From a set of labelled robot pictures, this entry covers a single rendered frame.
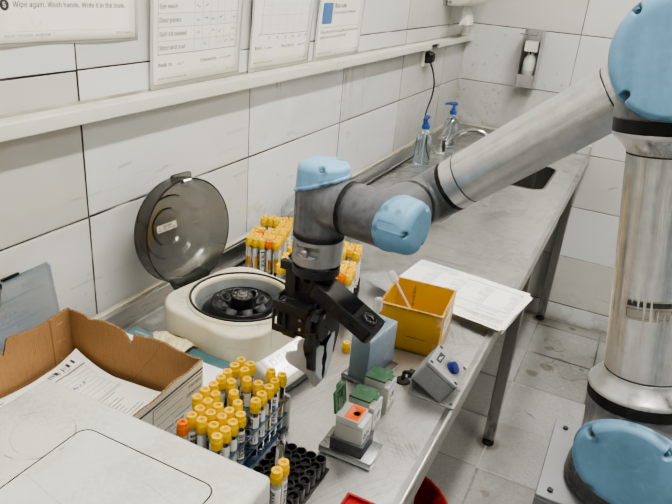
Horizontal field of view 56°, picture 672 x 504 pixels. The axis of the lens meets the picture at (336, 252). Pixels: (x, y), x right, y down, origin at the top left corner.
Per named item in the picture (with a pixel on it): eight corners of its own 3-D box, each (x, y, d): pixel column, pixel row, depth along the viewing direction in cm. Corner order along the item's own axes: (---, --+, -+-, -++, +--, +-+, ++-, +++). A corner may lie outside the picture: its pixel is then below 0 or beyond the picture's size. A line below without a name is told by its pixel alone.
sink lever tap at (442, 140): (485, 164, 270) (490, 132, 264) (432, 153, 278) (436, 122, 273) (494, 155, 284) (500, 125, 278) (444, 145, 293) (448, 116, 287)
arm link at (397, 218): (449, 190, 86) (379, 171, 92) (409, 207, 77) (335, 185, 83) (439, 244, 89) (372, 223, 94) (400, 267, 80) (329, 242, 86)
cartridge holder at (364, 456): (369, 472, 99) (371, 453, 98) (318, 451, 102) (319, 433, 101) (382, 451, 104) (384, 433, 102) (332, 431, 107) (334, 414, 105)
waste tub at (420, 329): (436, 360, 129) (443, 317, 125) (373, 343, 133) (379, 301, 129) (450, 330, 141) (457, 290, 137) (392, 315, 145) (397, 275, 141)
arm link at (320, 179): (335, 174, 82) (283, 159, 86) (328, 252, 86) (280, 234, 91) (367, 162, 88) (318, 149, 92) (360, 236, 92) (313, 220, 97)
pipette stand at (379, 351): (372, 391, 118) (377, 345, 114) (340, 377, 121) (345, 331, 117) (398, 368, 126) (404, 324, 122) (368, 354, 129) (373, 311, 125)
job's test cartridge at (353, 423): (359, 457, 100) (363, 424, 97) (332, 446, 102) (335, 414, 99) (369, 442, 103) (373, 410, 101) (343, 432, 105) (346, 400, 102)
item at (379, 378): (385, 415, 112) (389, 383, 109) (360, 406, 114) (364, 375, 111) (393, 403, 115) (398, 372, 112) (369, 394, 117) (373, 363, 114)
